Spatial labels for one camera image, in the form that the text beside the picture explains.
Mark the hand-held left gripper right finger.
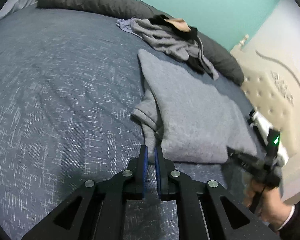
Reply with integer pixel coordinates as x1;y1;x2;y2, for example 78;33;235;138
154;146;280;240

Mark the beige cloth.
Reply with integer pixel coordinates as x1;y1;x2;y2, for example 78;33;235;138
164;17;192;32

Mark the grey knit sweater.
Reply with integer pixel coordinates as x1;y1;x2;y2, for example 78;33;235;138
131;48;258;164

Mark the light blue cloth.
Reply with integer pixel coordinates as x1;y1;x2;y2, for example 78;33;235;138
115;18;138;34

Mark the person's right hand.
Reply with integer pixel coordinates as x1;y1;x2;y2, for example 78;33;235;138
242;179;295;227

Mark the cream tufted headboard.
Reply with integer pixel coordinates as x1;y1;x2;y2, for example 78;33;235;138
230;34;300;204

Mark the bed with blue sheet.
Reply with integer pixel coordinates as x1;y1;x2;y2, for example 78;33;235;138
0;5;300;240

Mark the light grey blanket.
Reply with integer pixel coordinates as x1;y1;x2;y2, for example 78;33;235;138
0;0;38;24

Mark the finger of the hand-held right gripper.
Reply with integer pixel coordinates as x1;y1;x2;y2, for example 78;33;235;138
226;146;263;174

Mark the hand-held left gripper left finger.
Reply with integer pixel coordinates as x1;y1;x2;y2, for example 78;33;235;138
21;145;148;240

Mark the person's right forearm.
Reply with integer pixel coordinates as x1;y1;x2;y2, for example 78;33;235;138
265;202;300;240

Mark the pile of grey clothes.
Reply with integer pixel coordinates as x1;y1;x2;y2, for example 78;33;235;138
130;17;219;81

